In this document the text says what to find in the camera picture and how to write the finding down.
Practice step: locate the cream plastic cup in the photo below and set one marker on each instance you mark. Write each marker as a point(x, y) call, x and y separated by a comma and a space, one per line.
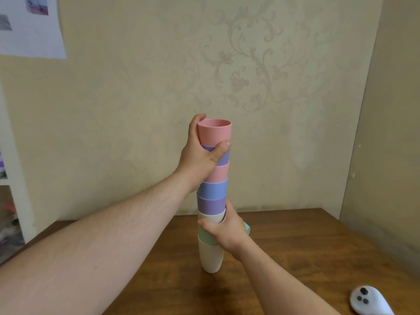
point(210, 216)

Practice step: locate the white shelf unit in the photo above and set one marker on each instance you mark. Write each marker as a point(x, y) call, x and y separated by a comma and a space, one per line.
point(18, 206)

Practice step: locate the lilac plastic cup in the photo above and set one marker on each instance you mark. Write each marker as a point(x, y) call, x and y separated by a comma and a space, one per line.
point(224, 158)

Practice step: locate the person's left thumb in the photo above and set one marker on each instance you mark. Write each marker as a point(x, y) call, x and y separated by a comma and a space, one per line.
point(220, 151)

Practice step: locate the pink plastic cup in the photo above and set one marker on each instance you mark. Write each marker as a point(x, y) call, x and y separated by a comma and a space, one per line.
point(215, 132)

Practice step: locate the pile of colourful fabric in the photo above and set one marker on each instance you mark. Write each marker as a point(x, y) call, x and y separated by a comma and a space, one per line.
point(8, 226)

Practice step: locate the white handheld controller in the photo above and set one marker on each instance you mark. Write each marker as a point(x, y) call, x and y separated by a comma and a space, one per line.
point(366, 301)

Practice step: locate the person's left forearm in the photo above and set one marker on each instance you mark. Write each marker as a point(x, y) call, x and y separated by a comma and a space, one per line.
point(98, 246)

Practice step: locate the stack of pastel cups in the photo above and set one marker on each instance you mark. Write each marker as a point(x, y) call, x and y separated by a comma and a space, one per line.
point(211, 189)

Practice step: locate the person's right forearm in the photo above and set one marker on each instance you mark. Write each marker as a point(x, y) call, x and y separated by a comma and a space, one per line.
point(279, 285)

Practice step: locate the person's left hand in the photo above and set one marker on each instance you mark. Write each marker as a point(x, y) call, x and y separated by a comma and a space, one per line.
point(195, 157)

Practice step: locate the green plastic cup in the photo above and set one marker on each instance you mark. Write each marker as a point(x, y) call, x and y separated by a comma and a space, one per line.
point(205, 237)

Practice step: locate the person's right hand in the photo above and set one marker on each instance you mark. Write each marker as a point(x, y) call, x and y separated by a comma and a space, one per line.
point(229, 234)

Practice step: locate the person's right thumb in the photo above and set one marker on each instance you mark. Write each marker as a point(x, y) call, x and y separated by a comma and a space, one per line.
point(210, 227)

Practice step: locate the white paper poster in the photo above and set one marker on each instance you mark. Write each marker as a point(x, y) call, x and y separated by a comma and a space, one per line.
point(29, 32)

